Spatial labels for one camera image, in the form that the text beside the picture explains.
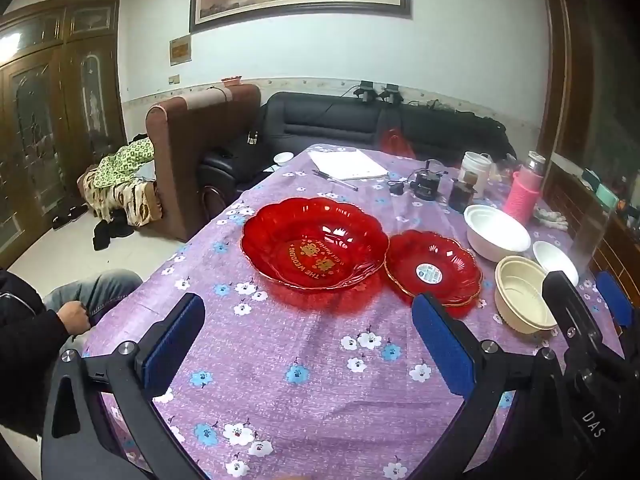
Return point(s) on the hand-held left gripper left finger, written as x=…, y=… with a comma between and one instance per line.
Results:
x=170, y=345

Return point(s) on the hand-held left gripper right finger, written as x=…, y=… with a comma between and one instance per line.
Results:
x=442, y=345

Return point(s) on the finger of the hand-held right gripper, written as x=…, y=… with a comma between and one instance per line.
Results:
x=565, y=305
x=614, y=300

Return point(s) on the beige plastic bowl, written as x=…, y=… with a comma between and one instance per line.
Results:
x=520, y=310

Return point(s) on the small red plastic plate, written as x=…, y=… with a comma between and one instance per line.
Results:
x=405, y=260

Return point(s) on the large white bowl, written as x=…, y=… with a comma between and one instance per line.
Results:
x=495, y=232

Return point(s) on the large red plastic plate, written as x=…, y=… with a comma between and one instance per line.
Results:
x=280, y=240

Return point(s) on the small white bowl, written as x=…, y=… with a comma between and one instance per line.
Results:
x=552, y=260

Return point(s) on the white crumpled cloth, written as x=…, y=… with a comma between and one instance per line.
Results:
x=550, y=217

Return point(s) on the wooden cabinet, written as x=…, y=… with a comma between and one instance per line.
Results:
x=575, y=195

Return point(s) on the pink ribbed cup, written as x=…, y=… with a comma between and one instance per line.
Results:
x=520, y=195

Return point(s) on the black clothes pile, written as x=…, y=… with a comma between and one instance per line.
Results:
x=112, y=232

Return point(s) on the purple floral tablecloth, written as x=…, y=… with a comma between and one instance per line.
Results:
x=310, y=360

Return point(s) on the brown leaf print blanket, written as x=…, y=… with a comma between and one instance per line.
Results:
x=130, y=200

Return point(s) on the dark glass jar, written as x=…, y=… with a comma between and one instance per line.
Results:
x=460, y=195

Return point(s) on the dark chair backrest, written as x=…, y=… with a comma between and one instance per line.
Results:
x=215, y=200

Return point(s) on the black round device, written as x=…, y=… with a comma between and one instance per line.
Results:
x=427, y=185

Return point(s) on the black slippers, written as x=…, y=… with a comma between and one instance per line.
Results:
x=70, y=217

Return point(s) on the black plug adapter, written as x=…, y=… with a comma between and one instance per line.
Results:
x=397, y=187

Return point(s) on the white plastic tub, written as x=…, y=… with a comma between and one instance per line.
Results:
x=475, y=165

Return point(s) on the brown armchair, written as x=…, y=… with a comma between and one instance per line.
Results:
x=185, y=160

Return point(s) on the green patterned blanket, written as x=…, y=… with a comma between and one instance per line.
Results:
x=125, y=160

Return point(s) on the pen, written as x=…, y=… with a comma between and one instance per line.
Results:
x=335, y=179

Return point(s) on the white notebook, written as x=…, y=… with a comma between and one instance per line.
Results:
x=345, y=162

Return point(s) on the red plastic bag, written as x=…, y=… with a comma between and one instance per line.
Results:
x=395, y=142

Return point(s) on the tiny white dish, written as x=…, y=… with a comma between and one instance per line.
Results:
x=283, y=158

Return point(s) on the black leather sofa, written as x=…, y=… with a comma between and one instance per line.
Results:
x=325, y=120

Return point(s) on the black charger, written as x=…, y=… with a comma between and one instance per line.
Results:
x=391, y=93
x=367, y=91

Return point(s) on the wooden wardrobe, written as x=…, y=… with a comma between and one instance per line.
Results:
x=40, y=110

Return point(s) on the pink dish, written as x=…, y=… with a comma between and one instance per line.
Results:
x=232, y=80

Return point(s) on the small framed picture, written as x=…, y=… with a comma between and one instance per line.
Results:
x=180, y=50

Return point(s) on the wall socket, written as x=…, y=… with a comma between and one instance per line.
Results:
x=174, y=79

